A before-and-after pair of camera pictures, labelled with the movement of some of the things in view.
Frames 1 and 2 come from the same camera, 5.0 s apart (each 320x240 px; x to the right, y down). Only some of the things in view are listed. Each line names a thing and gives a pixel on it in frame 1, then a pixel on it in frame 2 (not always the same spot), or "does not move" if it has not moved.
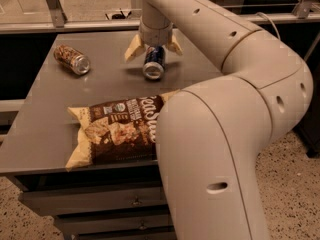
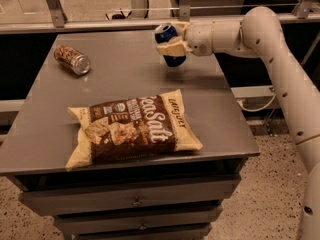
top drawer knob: x=136 y=202 does not move
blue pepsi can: x=154 y=62 → x=164 y=33
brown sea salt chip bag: x=119 y=132 does not move
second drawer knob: x=142 y=227 does not move
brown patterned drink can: x=71 y=59 does not move
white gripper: x=155 y=33 → x=199 y=39
